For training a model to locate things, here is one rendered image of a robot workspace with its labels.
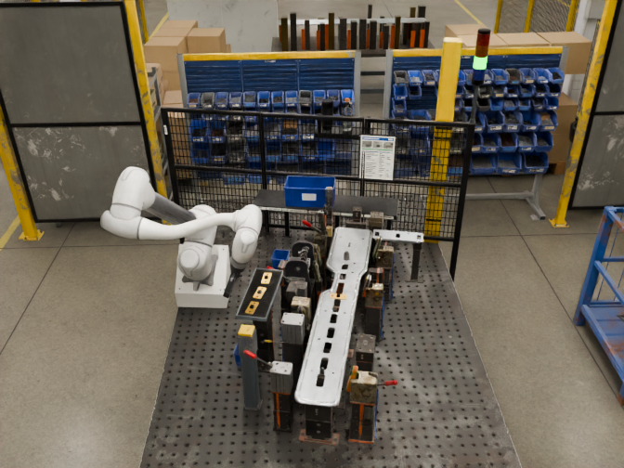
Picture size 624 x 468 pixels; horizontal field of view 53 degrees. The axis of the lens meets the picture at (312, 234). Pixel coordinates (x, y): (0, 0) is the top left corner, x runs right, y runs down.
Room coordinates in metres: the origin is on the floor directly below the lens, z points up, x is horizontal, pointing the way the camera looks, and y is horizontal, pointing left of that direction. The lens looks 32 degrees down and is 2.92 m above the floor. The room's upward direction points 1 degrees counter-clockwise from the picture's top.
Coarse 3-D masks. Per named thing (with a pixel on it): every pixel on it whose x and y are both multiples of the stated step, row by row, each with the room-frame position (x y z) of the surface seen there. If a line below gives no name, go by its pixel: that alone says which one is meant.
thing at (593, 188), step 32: (608, 0) 4.72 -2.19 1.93; (608, 32) 4.72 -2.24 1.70; (608, 64) 4.75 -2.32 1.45; (608, 96) 4.76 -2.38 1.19; (576, 128) 4.78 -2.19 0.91; (608, 128) 4.77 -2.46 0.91; (576, 160) 4.73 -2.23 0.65; (608, 160) 4.78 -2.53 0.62; (576, 192) 4.77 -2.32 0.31; (608, 192) 4.78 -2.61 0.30
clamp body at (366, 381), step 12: (360, 372) 1.87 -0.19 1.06; (372, 372) 1.87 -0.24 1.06; (360, 384) 1.81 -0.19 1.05; (372, 384) 1.81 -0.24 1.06; (360, 396) 1.81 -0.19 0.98; (372, 396) 1.80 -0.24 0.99; (360, 408) 1.82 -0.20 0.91; (372, 408) 1.84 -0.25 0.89; (360, 420) 1.82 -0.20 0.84; (372, 420) 1.84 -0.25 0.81; (348, 432) 1.87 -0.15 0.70; (360, 432) 1.81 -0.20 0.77; (372, 432) 1.83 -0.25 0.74; (372, 444) 1.80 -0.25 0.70
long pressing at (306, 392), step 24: (336, 240) 2.98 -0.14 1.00; (360, 240) 2.97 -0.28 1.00; (336, 264) 2.74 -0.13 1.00; (360, 264) 2.74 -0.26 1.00; (336, 288) 2.53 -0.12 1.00; (336, 312) 2.34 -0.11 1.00; (312, 336) 2.16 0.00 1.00; (336, 336) 2.16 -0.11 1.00; (312, 360) 2.01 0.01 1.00; (336, 360) 2.01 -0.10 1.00; (312, 384) 1.86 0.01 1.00; (336, 384) 1.86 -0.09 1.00
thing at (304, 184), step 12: (288, 180) 3.49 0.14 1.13; (300, 180) 3.48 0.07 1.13; (312, 180) 3.47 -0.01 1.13; (324, 180) 3.47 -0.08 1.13; (288, 192) 3.33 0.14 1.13; (300, 192) 3.32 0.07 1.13; (312, 192) 3.32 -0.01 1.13; (324, 192) 3.31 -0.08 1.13; (288, 204) 3.33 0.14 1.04; (300, 204) 3.32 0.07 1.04; (312, 204) 3.32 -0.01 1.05
